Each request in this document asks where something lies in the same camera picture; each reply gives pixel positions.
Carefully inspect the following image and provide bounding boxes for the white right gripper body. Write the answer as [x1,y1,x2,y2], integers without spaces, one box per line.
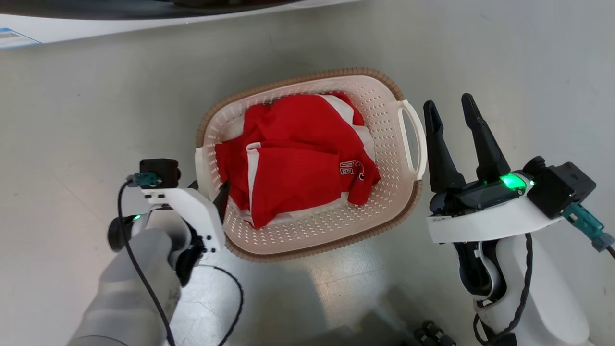
[426,171,564,244]

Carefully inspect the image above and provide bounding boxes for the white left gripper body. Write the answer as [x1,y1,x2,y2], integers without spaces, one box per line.
[141,187,227,262]

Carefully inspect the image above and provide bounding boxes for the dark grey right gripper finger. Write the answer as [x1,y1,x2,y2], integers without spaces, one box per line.
[461,93,511,183]
[422,100,466,194]

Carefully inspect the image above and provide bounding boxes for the white laundry basket brown rim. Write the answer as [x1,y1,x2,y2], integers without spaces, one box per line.
[195,67,428,263]

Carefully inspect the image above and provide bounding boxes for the red and white garment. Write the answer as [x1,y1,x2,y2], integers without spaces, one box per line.
[215,93,381,230]

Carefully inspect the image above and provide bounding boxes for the white appliance with dark opening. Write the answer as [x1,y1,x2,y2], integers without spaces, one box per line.
[0,0,362,49]

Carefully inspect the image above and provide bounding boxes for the blue label sticker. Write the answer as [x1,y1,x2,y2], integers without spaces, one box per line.
[0,27,42,49]

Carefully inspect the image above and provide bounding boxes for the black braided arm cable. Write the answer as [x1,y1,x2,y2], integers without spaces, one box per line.
[473,233,534,346]

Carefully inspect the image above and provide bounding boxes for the black cable with teal plug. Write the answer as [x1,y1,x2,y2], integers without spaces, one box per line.
[117,173,176,346]

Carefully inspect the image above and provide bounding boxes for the thin black looping cable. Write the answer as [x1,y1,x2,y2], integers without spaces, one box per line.
[198,263,244,346]

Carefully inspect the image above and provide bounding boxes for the teal plug camera cable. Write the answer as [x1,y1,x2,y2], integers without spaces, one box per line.
[562,202,615,261]

